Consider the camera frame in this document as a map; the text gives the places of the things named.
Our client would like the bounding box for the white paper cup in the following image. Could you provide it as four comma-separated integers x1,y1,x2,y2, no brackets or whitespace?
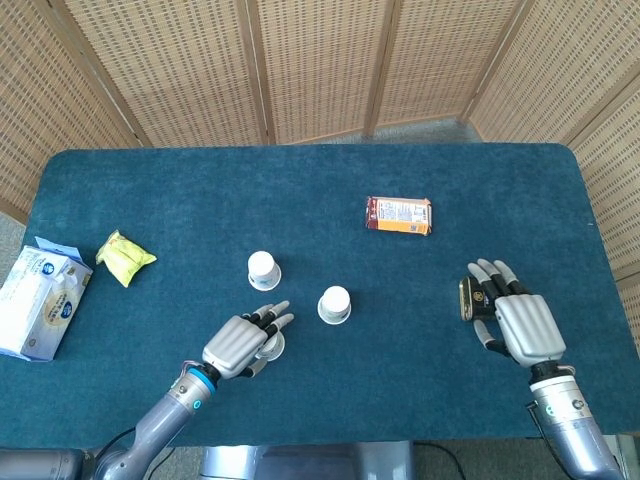
254,332,286,361
247,250,283,292
317,285,352,327

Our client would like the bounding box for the orange brown biscuit packet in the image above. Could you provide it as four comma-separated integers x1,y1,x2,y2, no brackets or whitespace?
363,195,434,237

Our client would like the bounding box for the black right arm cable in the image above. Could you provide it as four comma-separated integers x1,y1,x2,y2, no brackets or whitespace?
524,402,569,456

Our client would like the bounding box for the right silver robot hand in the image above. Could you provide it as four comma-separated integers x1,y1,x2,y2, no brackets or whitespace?
467,258,568,369

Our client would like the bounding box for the yellow snack packet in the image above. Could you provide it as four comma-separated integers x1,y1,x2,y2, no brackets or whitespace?
95,229,158,289

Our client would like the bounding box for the white tissue pack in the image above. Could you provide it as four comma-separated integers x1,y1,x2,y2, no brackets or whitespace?
0,236,95,363

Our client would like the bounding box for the blue table cloth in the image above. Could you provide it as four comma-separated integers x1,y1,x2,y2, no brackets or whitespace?
0,143,640,455

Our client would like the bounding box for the grey robot base column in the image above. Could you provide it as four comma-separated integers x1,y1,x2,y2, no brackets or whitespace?
198,441,417,480

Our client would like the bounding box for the black floor cable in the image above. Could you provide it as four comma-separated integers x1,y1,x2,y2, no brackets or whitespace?
414,442,469,480
148,446,177,480

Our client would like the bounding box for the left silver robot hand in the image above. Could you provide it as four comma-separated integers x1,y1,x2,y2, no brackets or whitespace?
201,299,295,381

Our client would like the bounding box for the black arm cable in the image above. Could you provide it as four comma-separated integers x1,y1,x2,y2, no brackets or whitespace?
524,402,569,456
97,425,139,454

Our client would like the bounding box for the black luncheon meat can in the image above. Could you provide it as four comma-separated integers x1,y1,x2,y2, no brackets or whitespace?
458,276,499,323

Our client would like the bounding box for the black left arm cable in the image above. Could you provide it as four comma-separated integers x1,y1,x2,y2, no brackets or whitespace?
97,425,139,454

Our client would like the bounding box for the bamboo folding screen panel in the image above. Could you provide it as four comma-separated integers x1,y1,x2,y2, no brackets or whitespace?
0,0,151,226
462,0,640,147
47,0,274,149
237,0,401,146
367,0,536,137
569,82,640,351

